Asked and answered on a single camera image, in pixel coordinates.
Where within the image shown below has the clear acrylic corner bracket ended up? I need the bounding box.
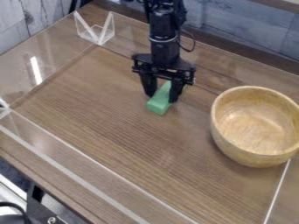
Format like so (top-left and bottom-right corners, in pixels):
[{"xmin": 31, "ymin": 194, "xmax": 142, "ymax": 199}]
[{"xmin": 74, "ymin": 11, "xmax": 115, "ymax": 46}]

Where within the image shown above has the green rectangular block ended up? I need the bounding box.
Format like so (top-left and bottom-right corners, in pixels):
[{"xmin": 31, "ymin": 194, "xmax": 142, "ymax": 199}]
[{"xmin": 146, "ymin": 81, "xmax": 172, "ymax": 116}]

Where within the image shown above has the wooden bowl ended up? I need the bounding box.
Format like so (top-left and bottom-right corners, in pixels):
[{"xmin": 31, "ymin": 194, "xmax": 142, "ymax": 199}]
[{"xmin": 210, "ymin": 86, "xmax": 299, "ymax": 168}]

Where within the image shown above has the black metal table leg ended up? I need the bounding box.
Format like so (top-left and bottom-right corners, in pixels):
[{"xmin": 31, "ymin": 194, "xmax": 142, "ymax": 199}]
[{"xmin": 24, "ymin": 183, "xmax": 83, "ymax": 224}]

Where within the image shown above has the black cable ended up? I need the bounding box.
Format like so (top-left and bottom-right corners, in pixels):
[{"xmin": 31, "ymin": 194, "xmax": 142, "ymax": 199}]
[{"xmin": 0, "ymin": 201, "xmax": 33, "ymax": 224}]

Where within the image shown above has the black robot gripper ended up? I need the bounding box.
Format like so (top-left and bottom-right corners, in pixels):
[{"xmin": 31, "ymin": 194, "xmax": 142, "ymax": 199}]
[{"xmin": 132, "ymin": 36, "xmax": 196, "ymax": 103}]

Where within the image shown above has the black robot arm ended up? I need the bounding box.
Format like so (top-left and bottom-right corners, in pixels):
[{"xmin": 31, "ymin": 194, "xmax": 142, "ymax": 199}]
[{"xmin": 132, "ymin": 0, "xmax": 196, "ymax": 103}]

